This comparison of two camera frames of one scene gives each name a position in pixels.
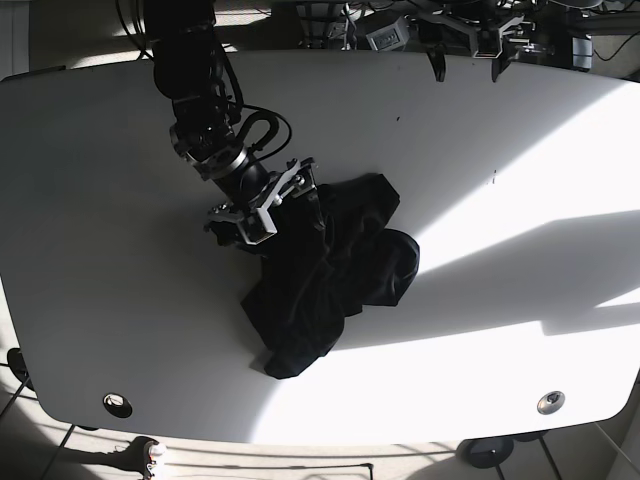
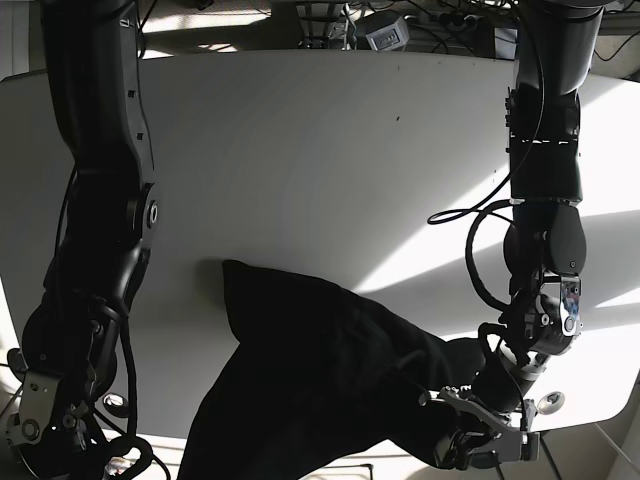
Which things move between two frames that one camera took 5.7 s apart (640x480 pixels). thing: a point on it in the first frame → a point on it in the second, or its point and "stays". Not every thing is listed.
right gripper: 486,34 → 503,436
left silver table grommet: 117,405 stays
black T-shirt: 333,256 → 319,377
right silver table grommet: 550,402 stays
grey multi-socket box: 390,36 stays
